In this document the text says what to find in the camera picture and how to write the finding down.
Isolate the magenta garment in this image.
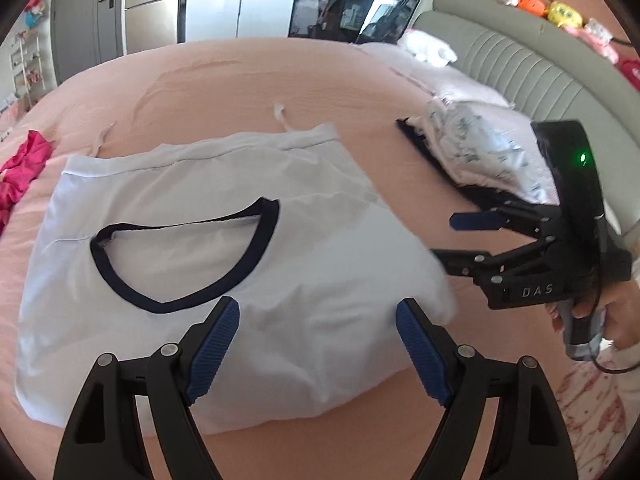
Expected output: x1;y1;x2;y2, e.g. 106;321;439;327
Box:
0;130;55;236

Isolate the grey padded headboard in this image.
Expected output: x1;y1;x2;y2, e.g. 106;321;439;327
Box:
410;0;640;253

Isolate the person's right leg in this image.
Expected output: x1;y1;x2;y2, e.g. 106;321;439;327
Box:
552;347;640;480

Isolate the white t-shirt with navy trim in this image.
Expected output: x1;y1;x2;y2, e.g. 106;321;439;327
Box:
14;122;458;435

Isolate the white plush toy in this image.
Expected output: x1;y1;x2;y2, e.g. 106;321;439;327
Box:
397;29;458;67

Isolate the black glass cabinet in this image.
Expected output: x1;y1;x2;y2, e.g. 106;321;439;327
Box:
287;0;441;44

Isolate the silver fridge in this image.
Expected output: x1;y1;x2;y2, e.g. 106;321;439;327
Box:
122;0;189;56

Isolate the white wardrobe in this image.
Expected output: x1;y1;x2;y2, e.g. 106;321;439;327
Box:
177;0;307;44

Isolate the person's right hand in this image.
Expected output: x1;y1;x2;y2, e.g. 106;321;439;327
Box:
547;279;640;350

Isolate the pink and white plush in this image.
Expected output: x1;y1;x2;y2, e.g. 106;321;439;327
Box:
570;17;619;64

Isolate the red and blue bird plush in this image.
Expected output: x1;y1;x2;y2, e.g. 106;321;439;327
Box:
24;0;49;29

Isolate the white patterned folded garment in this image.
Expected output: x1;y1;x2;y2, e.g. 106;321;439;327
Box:
425;97;561;206

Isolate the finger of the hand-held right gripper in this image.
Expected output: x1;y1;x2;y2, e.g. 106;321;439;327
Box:
432;236;552;279
449;201;560;237

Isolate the grey door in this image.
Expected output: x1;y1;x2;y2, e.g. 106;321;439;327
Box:
50;0;129;86

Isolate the pink pillow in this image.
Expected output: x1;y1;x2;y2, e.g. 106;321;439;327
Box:
357;42;516;109

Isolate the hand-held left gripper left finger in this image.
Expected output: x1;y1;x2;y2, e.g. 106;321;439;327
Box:
52;296;241;480

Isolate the black oval mirror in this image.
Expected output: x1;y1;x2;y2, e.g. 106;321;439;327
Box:
357;0;427;46

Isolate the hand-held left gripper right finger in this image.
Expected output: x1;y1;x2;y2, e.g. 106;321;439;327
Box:
395;298;583;480

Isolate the orange plush toy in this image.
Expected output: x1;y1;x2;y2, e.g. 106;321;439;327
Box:
505;0;549;19

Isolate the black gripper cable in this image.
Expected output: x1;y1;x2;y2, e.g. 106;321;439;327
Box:
587;270;632;375

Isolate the bed with pink sheet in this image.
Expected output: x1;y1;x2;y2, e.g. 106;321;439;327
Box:
0;37;601;480

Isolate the white shelf rack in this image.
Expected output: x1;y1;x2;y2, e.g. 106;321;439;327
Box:
9;32;44;99

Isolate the yellow plush toy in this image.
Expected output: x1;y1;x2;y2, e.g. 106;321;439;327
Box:
545;1;584;29

